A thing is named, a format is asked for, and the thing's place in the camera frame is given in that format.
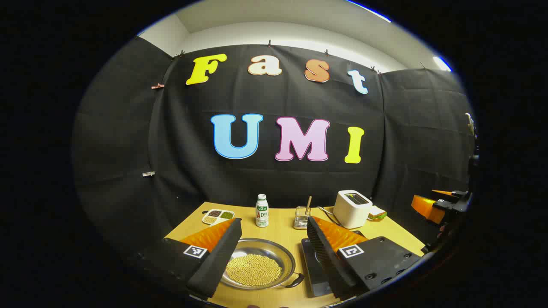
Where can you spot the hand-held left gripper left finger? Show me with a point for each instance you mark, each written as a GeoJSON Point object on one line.
{"type": "Point", "coordinates": [218, 261]}

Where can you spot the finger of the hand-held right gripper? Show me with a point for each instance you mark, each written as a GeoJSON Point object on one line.
{"type": "Point", "coordinates": [428, 208]}
{"type": "Point", "coordinates": [451, 195]}

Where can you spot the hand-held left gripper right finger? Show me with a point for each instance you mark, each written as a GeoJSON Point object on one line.
{"type": "Point", "coordinates": [325, 261]}

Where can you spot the black induction cooktop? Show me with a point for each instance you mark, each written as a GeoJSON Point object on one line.
{"type": "Point", "coordinates": [314, 273]}

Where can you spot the pile of yellow soybeans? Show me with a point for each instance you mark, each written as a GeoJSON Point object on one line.
{"type": "Point", "coordinates": [253, 270]}

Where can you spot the white divided dish of beans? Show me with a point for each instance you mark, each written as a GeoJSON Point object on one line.
{"type": "Point", "coordinates": [218, 216]}

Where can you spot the sandwich with lettuce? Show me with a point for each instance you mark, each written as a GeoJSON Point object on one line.
{"type": "Point", "coordinates": [377, 213]}

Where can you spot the white toaster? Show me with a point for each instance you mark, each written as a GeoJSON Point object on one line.
{"type": "Point", "coordinates": [349, 211]}

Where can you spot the white drink bottle green cap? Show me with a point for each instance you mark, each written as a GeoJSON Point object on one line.
{"type": "Point", "coordinates": [262, 211]}

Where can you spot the black backdrop cloth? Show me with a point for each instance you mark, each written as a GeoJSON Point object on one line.
{"type": "Point", "coordinates": [265, 179]}

